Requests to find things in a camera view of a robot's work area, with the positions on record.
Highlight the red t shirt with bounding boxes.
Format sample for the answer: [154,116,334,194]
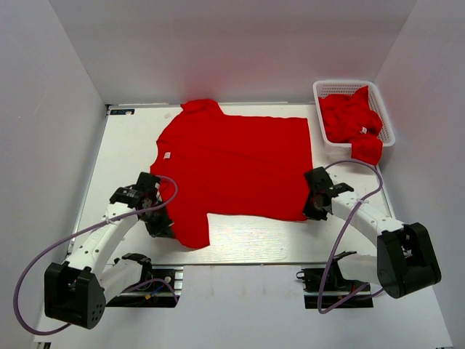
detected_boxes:
[150,100,312,249]

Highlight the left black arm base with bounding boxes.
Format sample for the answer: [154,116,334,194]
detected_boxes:
[107,266,184,308]

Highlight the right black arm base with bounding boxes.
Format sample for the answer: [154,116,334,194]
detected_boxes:
[294,250,374,310]

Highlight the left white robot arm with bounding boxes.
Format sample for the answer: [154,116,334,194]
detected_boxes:
[44,172,174,329]

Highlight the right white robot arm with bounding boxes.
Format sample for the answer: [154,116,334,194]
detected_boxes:
[303,167,442,299]

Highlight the red t shirts in basket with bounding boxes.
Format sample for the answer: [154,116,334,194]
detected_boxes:
[318,86,383,166]

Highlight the blue table label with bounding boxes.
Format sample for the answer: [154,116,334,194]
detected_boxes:
[110,108,135,116]

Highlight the white plastic basket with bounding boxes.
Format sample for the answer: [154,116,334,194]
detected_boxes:
[312,79,395,156]

